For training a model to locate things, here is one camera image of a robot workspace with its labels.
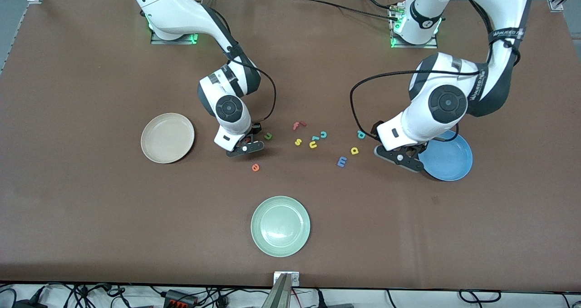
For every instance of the blue foam letter m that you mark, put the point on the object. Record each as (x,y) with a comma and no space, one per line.
(342,161)

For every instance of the teal foam letter p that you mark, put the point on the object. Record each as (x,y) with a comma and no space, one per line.
(361,134)

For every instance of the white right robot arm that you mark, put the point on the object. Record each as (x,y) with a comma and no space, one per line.
(181,8)

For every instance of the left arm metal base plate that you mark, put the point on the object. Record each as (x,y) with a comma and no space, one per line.
(431,46)

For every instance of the black red power strip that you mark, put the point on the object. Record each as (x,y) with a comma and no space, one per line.
(179,299)

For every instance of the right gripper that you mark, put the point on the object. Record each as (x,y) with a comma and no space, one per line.
(253,131)

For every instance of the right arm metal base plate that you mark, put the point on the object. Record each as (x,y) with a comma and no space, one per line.
(174,42)

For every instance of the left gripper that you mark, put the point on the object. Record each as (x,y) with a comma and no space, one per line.
(427,147)

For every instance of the red foam letter f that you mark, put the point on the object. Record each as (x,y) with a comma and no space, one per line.
(297,126)

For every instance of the small metal bracket plate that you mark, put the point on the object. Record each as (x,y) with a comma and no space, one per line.
(295,279)

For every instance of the blue plate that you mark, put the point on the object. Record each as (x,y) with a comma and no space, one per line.
(449,162)

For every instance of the grey metal post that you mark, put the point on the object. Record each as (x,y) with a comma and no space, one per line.
(279,296)

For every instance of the pale green plate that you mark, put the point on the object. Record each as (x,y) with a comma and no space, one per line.
(280,226)

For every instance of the beige brown plate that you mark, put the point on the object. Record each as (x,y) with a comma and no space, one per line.
(167,138)

